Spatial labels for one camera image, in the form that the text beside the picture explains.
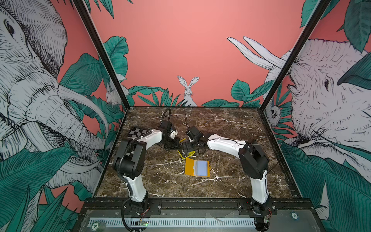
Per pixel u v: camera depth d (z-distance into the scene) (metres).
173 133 0.90
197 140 0.71
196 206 0.75
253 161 0.51
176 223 0.70
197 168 0.88
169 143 0.81
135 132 1.01
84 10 0.70
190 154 0.90
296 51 0.86
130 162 0.49
